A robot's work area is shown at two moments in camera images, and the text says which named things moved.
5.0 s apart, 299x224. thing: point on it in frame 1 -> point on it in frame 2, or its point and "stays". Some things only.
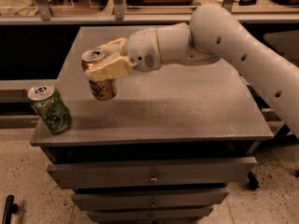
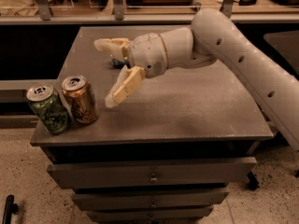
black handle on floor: (9, 208) stays
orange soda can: (101, 90) -> (80, 99)
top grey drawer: (150, 173) stays
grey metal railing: (118, 17) stays
